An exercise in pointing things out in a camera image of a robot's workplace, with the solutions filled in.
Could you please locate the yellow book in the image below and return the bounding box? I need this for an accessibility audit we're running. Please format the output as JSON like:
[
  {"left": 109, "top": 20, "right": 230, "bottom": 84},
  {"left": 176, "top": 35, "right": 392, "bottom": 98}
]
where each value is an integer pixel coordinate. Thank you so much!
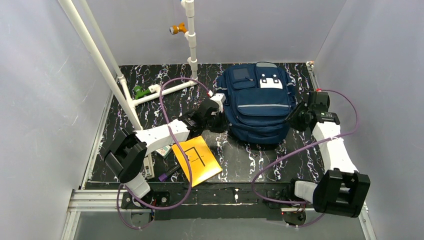
[{"left": 180, "top": 136, "right": 222, "bottom": 188}]

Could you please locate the navy blue student backpack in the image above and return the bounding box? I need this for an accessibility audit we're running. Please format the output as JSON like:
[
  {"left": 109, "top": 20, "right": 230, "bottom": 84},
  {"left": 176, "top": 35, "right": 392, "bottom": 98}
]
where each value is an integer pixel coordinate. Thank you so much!
[{"left": 215, "top": 61, "right": 297, "bottom": 145}]

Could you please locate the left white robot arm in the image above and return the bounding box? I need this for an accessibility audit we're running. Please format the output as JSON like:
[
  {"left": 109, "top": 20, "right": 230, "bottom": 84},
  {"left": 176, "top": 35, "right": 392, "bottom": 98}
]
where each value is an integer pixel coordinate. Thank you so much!
[{"left": 100, "top": 94, "right": 226, "bottom": 199}]

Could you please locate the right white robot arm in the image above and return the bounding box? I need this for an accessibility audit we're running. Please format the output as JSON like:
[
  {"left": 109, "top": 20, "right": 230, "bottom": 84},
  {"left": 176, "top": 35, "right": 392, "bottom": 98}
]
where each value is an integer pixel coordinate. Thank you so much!
[{"left": 285, "top": 90, "right": 371, "bottom": 218}]

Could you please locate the white green card pack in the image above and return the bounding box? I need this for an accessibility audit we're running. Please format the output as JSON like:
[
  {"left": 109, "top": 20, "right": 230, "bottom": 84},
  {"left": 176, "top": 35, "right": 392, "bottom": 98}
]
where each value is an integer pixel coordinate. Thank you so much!
[{"left": 155, "top": 145, "right": 172, "bottom": 159}]

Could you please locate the purple black marker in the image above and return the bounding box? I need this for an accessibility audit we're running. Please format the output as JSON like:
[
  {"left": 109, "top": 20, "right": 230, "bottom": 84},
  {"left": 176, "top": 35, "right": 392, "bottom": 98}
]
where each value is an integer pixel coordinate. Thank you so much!
[{"left": 158, "top": 164, "right": 181, "bottom": 182}]

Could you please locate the white glue stick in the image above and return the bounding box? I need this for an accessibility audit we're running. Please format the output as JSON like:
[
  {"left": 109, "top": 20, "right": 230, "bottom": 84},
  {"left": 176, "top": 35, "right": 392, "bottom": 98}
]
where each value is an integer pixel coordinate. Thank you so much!
[{"left": 143, "top": 154, "right": 155, "bottom": 180}]

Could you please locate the green pipe valve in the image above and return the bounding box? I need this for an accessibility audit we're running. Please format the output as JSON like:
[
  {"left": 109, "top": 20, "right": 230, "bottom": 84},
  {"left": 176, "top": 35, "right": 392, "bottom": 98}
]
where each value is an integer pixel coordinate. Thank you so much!
[{"left": 133, "top": 85, "right": 151, "bottom": 100}]

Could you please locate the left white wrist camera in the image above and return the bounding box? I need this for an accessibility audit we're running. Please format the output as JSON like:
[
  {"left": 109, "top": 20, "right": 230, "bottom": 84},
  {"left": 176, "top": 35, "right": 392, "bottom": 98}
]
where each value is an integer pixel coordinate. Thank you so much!
[{"left": 209, "top": 93, "right": 226, "bottom": 113}]

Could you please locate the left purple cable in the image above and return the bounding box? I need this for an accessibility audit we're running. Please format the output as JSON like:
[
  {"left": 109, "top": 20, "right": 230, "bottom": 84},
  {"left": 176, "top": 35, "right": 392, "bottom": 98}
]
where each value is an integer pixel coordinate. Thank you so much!
[{"left": 115, "top": 77, "right": 215, "bottom": 231}]

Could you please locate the purple cable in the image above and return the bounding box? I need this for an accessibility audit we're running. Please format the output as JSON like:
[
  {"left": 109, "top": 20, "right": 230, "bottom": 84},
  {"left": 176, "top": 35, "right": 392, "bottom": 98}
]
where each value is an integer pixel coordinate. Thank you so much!
[
  {"left": 115, "top": 77, "right": 215, "bottom": 231},
  {"left": 250, "top": 88, "right": 360, "bottom": 229}
]

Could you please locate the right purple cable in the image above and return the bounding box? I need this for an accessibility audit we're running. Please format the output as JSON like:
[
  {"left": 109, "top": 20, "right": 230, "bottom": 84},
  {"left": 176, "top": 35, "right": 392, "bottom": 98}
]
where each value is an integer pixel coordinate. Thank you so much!
[{"left": 250, "top": 88, "right": 360, "bottom": 229}]

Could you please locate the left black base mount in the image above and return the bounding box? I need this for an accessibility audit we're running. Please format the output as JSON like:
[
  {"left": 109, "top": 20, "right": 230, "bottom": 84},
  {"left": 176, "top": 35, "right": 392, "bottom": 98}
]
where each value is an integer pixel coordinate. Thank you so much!
[{"left": 120, "top": 190, "right": 171, "bottom": 209}]

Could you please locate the white PVC pipe frame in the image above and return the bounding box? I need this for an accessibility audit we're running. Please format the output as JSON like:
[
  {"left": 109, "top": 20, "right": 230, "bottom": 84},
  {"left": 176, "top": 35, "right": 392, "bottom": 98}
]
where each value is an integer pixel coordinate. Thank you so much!
[{"left": 57, "top": 0, "right": 200, "bottom": 132}]

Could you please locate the aluminium rail frame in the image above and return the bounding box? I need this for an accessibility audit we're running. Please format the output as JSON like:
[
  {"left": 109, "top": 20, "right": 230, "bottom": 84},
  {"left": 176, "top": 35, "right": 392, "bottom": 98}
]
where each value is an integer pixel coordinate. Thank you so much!
[{"left": 61, "top": 61, "right": 377, "bottom": 240}]

